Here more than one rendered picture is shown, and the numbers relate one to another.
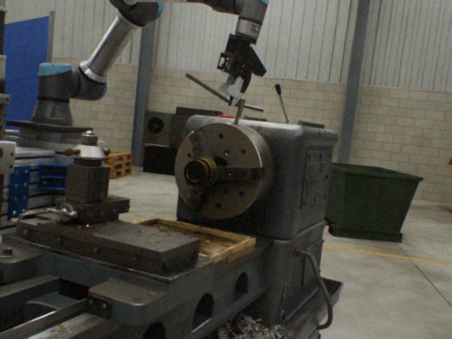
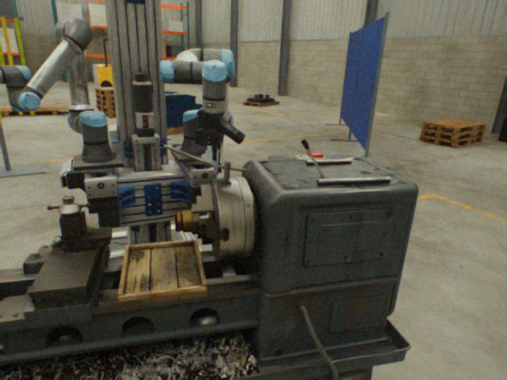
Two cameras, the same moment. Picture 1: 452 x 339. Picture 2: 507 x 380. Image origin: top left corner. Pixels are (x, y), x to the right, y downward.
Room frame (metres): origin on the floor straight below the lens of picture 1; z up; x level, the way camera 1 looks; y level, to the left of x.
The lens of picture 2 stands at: (0.86, -1.04, 1.67)
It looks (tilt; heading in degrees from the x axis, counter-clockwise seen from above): 20 degrees down; 50
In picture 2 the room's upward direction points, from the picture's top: 2 degrees clockwise
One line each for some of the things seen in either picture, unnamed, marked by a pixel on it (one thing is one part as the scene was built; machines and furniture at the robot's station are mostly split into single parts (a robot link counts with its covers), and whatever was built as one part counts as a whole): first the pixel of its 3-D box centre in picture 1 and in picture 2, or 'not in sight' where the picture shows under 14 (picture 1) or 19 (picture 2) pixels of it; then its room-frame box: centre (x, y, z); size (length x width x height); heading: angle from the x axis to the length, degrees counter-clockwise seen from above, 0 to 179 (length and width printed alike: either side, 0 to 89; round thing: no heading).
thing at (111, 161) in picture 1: (103, 163); (452, 132); (9.58, 2.33, 0.22); 1.25 x 0.86 x 0.44; 175
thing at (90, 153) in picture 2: not in sight; (97, 149); (1.39, 0.80, 1.21); 0.15 x 0.15 x 0.10
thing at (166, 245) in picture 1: (102, 236); (72, 260); (1.10, 0.26, 0.95); 0.43 x 0.17 x 0.05; 64
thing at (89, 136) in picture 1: (89, 137); (68, 198); (1.13, 0.31, 1.17); 0.04 x 0.04 x 0.03
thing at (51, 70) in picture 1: (56, 79); (195, 122); (1.87, 0.65, 1.33); 0.13 x 0.12 x 0.14; 144
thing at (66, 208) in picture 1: (91, 210); (82, 240); (1.16, 0.30, 0.99); 0.20 x 0.10 x 0.05; 154
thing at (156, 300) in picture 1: (91, 264); (59, 275); (1.06, 0.26, 0.90); 0.47 x 0.30 x 0.06; 64
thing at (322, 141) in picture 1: (261, 170); (319, 214); (1.98, -0.16, 1.06); 0.59 x 0.48 x 0.39; 154
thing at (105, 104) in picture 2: not in sight; (123, 101); (4.71, 9.27, 0.36); 1.26 x 0.86 x 0.73; 3
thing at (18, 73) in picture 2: not in sight; (15, 75); (1.12, 0.91, 1.56); 0.11 x 0.08 x 0.09; 5
